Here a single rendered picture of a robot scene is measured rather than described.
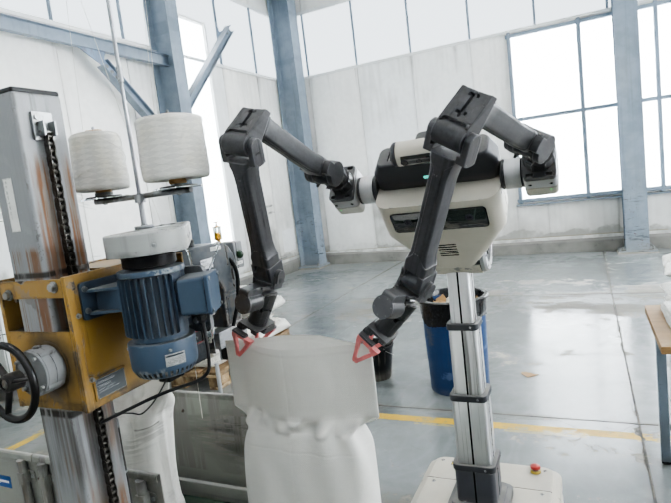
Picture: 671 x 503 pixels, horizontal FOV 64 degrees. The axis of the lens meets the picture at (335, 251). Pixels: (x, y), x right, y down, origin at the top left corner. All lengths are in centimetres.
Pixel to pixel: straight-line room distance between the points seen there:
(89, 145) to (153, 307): 50
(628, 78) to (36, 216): 824
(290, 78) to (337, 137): 140
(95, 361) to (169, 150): 52
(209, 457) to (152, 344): 111
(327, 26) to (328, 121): 168
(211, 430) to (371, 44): 860
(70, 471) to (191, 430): 88
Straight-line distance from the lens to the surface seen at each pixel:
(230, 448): 222
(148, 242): 120
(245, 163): 133
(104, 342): 138
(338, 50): 1034
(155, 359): 126
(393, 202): 167
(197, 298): 123
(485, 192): 161
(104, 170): 152
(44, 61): 670
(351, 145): 1003
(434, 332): 362
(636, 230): 888
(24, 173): 136
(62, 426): 146
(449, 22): 976
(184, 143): 134
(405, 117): 970
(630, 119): 882
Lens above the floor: 146
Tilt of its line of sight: 7 degrees down
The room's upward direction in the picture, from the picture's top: 7 degrees counter-clockwise
